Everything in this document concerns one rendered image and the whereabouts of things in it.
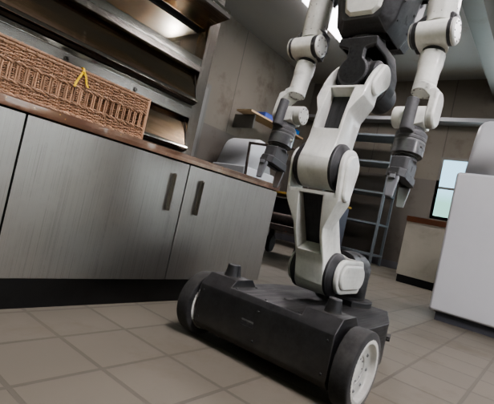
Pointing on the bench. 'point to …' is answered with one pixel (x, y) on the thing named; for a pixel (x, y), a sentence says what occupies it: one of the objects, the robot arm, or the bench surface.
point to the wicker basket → (119, 97)
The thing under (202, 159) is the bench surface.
